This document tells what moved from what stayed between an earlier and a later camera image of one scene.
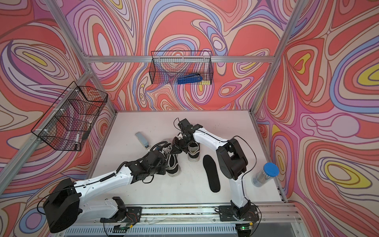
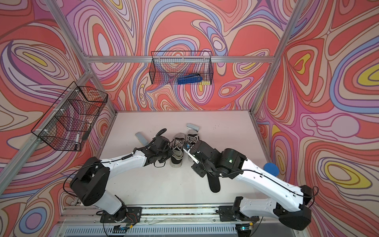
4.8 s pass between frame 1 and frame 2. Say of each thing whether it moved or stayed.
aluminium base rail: stayed
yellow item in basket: stayed
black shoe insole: stayed
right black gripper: moved
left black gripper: moved
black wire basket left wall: stayed
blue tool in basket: stayed
